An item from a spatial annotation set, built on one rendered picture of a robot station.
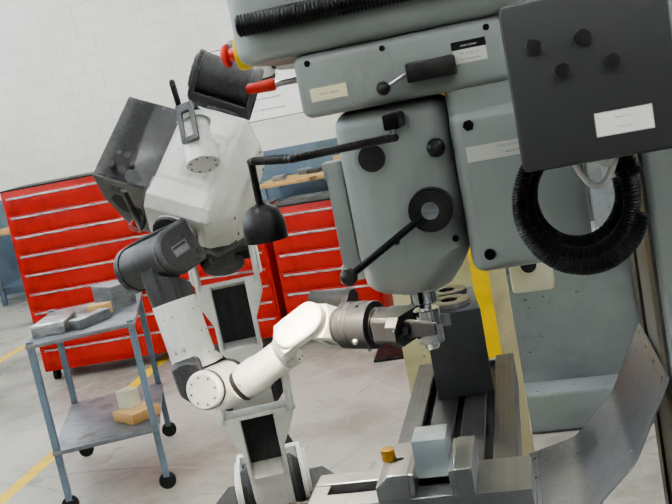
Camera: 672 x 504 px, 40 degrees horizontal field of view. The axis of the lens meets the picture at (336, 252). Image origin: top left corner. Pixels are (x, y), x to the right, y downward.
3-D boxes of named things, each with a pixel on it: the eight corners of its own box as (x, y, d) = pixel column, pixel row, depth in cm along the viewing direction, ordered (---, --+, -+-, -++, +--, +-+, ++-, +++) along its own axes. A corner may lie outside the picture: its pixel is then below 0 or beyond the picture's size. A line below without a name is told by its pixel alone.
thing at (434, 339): (418, 339, 165) (413, 312, 164) (444, 335, 164) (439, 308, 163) (418, 347, 160) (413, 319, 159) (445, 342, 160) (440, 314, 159)
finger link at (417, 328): (439, 336, 158) (408, 336, 162) (436, 319, 158) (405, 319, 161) (434, 339, 157) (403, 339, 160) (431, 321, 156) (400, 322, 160)
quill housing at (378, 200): (362, 307, 152) (325, 116, 147) (378, 279, 172) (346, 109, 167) (477, 290, 148) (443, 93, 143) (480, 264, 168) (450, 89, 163)
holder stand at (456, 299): (438, 400, 197) (421, 311, 194) (434, 369, 218) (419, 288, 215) (494, 391, 196) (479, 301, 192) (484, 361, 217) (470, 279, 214)
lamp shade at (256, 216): (239, 244, 155) (232, 208, 154) (278, 234, 158) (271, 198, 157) (255, 246, 149) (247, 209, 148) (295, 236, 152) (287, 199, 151)
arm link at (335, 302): (341, 342, 165) (291, 342, 172) (373, 355, 174) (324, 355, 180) (349, 281, 169) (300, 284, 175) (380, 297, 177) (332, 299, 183)
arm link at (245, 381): (284, 375, 173) (212, 428, 179) (304, 363, 183) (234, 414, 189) (252, 329, 174) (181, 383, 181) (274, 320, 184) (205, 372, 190)
